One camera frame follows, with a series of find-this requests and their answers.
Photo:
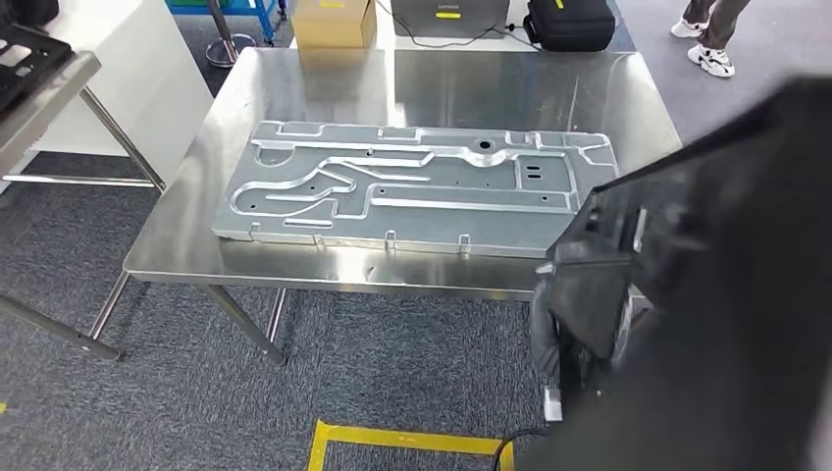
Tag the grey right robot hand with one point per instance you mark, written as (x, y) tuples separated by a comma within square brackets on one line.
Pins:
[(544, 338)]

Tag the black plastic plate frame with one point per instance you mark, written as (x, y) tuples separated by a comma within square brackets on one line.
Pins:
[(26, 65), (715, 292)]

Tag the stainless steel workbench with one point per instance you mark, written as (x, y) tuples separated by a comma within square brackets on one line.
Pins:
[(39, 110), (325, 84)]

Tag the stamped grey metal panel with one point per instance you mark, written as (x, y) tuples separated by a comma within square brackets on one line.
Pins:
[(422, 214)]

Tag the yellow floor tape square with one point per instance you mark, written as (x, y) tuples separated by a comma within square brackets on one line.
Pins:
[(403, 439)]

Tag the black bag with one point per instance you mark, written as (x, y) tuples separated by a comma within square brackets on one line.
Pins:
[(569, 26)]

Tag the white and black sneaker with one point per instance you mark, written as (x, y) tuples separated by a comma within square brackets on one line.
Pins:
[(712, 62), (686, 28)]

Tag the dark grey case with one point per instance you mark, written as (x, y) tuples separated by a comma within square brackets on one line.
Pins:
[(448, 23)]

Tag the person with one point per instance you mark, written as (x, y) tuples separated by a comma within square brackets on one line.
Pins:
[(718, 26)]

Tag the cardboard box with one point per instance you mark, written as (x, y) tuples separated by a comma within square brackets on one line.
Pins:
[(331, 26)]

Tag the blue metal cart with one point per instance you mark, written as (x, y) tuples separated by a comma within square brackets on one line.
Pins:
[(270, 10)]

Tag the chrome stanchion with round base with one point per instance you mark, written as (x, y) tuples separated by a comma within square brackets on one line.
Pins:
[(224, 49)]

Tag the white display plinth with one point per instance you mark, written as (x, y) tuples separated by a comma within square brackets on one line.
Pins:
[(149, 65)]

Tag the green item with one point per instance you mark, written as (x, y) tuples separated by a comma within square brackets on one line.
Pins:
[(195, 2)]

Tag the black object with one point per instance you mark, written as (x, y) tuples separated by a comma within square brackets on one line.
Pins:
[(32, 10)]

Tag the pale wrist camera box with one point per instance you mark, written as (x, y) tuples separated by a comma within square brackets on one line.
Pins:
[(552, 403)]

